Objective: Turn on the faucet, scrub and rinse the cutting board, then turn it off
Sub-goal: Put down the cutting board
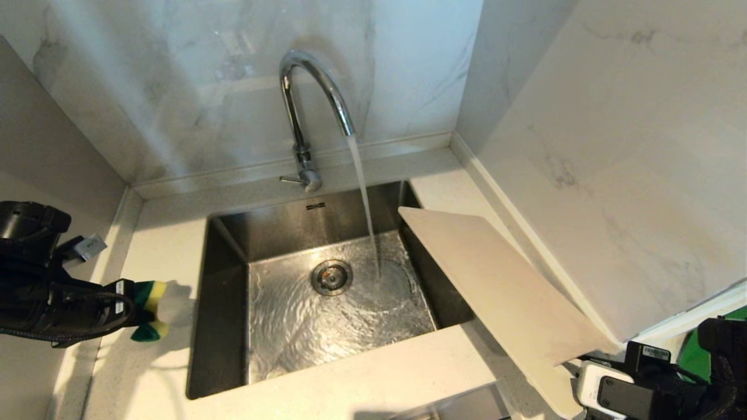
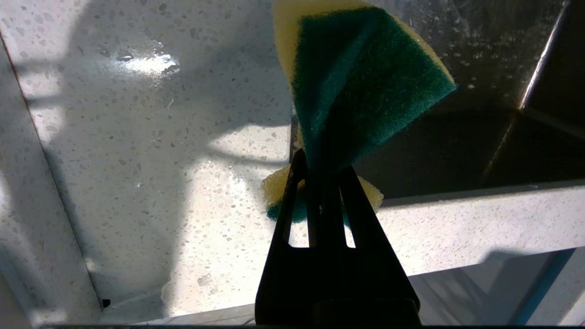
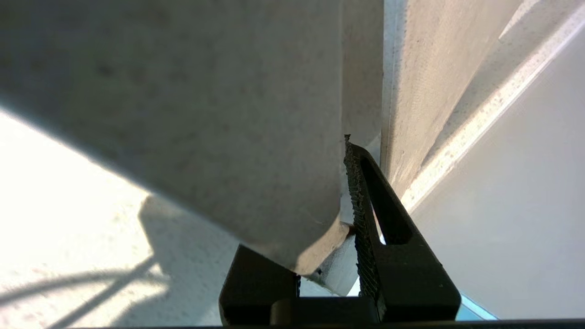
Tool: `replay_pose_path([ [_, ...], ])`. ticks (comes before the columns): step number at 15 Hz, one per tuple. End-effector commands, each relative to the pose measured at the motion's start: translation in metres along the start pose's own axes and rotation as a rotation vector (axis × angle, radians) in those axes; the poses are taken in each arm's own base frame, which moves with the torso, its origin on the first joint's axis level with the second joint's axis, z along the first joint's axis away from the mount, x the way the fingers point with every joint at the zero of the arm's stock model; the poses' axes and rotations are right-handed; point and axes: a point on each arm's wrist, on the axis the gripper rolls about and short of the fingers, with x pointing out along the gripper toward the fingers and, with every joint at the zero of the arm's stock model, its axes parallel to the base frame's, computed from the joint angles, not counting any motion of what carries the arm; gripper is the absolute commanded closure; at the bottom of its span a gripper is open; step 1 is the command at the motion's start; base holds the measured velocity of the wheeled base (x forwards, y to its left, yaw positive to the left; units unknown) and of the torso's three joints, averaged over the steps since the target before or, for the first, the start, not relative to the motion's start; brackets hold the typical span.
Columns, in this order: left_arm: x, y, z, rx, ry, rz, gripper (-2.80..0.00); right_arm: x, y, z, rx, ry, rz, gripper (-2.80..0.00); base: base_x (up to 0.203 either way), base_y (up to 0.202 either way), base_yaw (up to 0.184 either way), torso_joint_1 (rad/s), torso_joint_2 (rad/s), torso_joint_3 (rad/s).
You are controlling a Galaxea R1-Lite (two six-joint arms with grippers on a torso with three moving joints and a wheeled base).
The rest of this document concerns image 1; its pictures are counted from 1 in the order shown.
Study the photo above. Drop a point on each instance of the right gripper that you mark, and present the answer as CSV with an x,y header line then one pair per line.
x,y
659,391

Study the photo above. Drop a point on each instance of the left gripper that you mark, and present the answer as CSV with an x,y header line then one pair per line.
x,y
64,306

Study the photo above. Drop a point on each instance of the green and yellow sponge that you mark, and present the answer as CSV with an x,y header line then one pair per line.
x,y
153,291

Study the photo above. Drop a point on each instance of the beige cutting board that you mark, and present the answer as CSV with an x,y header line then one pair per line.
x,y
502,280

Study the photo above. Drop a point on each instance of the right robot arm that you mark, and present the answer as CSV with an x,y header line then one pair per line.
x,y
726,350

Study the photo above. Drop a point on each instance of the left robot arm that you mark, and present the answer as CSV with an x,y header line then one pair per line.
x,y
26,230

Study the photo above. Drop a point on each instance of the chrome gooseneck faucet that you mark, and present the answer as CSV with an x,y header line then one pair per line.
x,y
302,153

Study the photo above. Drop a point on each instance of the green object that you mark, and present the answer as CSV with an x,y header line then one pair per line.
x,y
694,356

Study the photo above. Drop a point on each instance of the stainless steel sink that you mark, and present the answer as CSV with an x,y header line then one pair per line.
x,y
280,326

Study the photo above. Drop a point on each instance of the round metal drain strainer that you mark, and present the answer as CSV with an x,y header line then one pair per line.
x,y
331,277

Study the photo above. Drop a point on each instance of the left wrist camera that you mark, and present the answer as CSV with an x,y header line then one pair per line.
x,y
88,247

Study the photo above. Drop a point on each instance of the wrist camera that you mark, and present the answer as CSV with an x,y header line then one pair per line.
x,y
88,247
588,382

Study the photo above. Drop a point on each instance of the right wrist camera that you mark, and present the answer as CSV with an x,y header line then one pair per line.
x,y
588,382

